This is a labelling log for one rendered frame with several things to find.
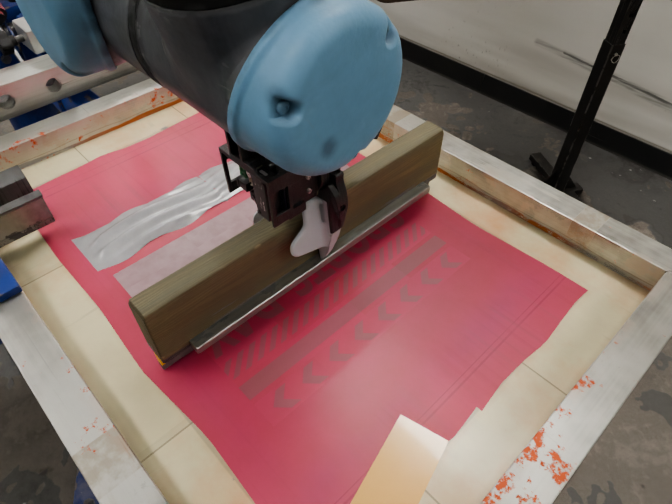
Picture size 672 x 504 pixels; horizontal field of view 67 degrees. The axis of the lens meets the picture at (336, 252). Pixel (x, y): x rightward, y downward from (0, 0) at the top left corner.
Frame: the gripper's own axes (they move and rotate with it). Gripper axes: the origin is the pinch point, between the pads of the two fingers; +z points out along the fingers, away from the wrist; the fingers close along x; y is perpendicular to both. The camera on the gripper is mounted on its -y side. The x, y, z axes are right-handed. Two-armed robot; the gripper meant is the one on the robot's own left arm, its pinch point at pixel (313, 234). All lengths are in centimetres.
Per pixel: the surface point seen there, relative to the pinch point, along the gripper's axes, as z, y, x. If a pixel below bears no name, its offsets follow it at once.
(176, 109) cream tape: 4.7, -6.0, -40.3
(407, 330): 4.9, -0.6, 13.8
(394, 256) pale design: 5.0, -7.5, 5.7
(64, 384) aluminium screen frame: 0.3, 27.9, -2.2
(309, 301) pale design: 4.7, 4.3, 3.8
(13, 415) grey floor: 98, 50, -82
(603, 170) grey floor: 105, -180, -18
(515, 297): 5.2, -12.6, 19.2
